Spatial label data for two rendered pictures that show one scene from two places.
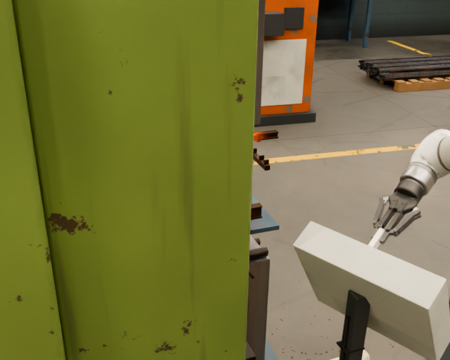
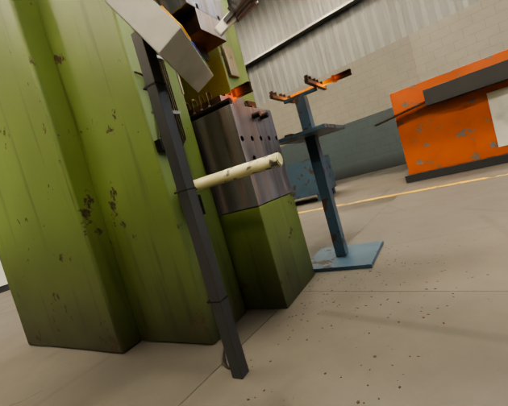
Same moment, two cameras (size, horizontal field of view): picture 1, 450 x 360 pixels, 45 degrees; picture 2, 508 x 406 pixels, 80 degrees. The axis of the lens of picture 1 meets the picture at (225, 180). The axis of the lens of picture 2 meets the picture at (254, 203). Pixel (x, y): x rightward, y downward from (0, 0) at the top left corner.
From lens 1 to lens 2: 184 cm
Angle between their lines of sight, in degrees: 55
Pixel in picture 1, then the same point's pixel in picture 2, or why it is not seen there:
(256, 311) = (235, 151)
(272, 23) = not seen: outside the picture
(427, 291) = not seen: outside the picture
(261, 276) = (228, 120)
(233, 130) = not seen: outside the picture
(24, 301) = (29, 84)
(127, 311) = (89, 105)
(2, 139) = (6, 10)
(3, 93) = not seen: outside the picture
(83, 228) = (63, 60)
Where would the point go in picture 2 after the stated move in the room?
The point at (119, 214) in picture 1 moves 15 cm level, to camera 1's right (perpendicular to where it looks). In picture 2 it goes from (71, 47) to (75, 26)
